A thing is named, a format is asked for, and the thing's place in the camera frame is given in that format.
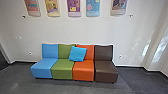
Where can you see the blue cushion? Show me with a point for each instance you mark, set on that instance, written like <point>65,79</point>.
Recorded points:
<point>77,54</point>

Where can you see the orange sofa seat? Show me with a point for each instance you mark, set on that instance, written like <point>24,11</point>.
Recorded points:
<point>83,70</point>

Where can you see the green sofa seat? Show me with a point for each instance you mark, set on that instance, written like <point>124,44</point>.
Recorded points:
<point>62,68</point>

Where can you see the blue sofa seat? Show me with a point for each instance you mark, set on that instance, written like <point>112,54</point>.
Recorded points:
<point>43,66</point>

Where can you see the light blue wall poster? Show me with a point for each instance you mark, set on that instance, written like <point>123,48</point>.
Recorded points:
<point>93,7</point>

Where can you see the purple wall poster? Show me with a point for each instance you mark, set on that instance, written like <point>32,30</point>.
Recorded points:
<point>74,7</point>

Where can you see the yellow wall poster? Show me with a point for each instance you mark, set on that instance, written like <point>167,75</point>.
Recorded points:
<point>52,7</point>

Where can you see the pink and navy wall poster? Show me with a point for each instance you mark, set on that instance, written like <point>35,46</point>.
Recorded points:
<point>119,6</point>

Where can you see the orange and blue wall poster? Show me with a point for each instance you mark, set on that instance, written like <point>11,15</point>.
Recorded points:
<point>32,7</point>

